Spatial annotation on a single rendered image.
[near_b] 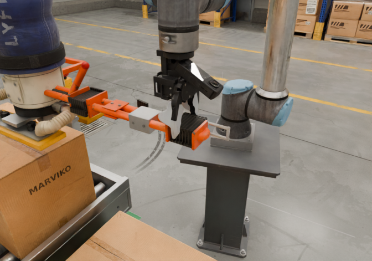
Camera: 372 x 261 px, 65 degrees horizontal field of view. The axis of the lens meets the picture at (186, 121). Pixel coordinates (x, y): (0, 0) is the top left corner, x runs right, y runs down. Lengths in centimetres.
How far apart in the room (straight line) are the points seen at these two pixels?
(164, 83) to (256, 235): 161
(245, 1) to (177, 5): 911
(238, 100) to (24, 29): 93
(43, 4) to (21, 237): 88
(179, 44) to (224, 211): 132
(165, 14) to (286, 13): 70
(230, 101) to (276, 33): 39
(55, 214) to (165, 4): 106
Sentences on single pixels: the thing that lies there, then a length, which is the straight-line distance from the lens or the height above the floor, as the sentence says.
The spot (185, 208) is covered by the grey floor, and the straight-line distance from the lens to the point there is 226.
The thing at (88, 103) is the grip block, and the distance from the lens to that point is 89.
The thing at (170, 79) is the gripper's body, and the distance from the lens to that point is 68.
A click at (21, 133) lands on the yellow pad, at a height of 112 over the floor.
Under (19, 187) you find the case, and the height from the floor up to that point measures 87.
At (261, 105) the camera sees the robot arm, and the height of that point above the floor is 103.
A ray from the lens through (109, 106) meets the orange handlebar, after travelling 86.
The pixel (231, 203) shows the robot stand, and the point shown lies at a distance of 176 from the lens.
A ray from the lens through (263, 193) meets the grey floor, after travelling 246.
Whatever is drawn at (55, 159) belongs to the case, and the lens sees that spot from 130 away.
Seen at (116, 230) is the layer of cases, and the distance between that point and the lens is 144.
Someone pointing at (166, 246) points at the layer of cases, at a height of 54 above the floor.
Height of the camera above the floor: 160
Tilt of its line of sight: 29 degrees down
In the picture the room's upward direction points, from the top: straight up
